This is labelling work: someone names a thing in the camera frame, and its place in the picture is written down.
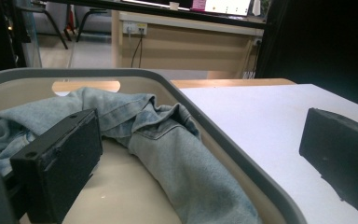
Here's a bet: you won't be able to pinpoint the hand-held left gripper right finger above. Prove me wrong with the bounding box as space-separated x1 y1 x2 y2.
298 107 358 224

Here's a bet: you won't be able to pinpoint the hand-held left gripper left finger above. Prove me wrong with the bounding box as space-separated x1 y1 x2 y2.
9 107 103 224

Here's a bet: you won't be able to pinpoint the beige plastic basket grey rim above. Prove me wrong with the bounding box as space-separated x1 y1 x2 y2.
0 68 309 224

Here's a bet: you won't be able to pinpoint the blue denim shorts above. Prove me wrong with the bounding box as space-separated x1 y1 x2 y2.
0 87 264 224

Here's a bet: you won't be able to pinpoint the white table mat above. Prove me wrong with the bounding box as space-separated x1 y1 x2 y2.
180 83 358 224

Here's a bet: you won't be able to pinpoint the black curtain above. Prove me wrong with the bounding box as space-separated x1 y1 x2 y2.
255 0 358 111

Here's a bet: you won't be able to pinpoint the light wooden desk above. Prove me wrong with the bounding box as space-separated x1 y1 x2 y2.
111 10 265 78

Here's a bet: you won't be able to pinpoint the pink box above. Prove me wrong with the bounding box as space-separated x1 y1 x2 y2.
191 0 207 12

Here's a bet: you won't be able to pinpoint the black chair frame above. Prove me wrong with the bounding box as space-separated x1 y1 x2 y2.
75 7 113 43
18 2 70 50

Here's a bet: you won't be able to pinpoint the black hanging cable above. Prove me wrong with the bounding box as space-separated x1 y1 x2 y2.
130 29 145 69

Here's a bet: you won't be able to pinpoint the white wall power socket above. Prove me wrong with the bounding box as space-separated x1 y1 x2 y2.
122 21 148 35

